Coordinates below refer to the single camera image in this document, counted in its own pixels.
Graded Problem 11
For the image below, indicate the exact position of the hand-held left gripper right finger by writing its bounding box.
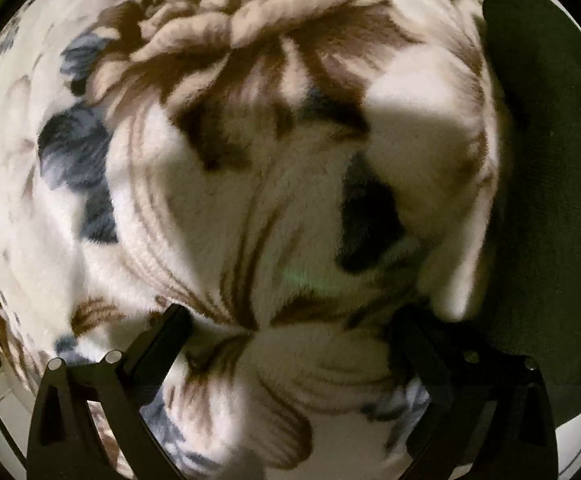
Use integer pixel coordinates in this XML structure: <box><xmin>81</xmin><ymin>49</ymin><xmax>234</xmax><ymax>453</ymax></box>
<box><xmin>395</xmin><ymin>310</ymin><xmax>559</xmax><ymax>480</ymax></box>

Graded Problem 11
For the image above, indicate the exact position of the dark green striped sweater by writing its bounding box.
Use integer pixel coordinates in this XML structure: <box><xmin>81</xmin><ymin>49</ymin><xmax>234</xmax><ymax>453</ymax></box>
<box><xmin>481</xmin><ymin>0</ymin><xmax>581</xmax><ymax>423</ymax></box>

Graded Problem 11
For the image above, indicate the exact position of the floral fleece bed blanket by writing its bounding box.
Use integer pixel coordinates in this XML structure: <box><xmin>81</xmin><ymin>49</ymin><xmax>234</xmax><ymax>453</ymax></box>
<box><xmin>0</xmin><ymin>0</ymin><xmax>521</xmax><ymax>480</ymax></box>

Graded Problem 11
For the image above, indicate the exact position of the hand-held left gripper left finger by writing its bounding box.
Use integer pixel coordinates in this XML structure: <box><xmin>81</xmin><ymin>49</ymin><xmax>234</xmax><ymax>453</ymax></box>
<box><xmin>25</xmin><ymin>304</ymin><xmax>194</xmax><ymax>480</ymax></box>

